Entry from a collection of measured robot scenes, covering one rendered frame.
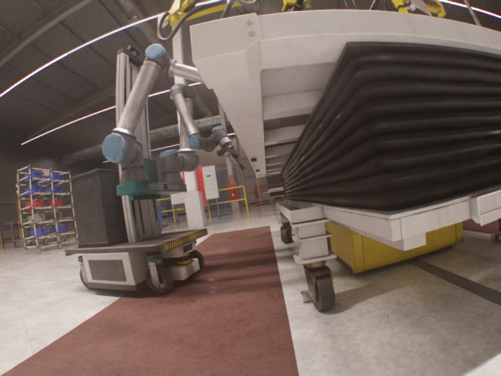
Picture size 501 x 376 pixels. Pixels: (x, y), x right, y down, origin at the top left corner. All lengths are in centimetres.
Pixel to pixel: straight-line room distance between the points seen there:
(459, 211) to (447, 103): 23
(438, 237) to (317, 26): 131
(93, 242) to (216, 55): 161
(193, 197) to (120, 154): 500
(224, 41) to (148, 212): 163
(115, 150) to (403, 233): 130
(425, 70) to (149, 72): 134
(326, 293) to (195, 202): 551
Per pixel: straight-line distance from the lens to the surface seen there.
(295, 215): 98
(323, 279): 101
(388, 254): 140
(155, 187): 166
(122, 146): 139
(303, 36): 51
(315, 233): 100
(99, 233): 182
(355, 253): 132
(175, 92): 208
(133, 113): 147
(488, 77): 79
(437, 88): 62
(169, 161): 196
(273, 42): 50
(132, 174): 154
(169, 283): 156
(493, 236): 173
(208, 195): 941
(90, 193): 186
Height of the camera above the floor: 49
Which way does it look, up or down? 3 degrees up
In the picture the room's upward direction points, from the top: 9 degrees counter-clockwise
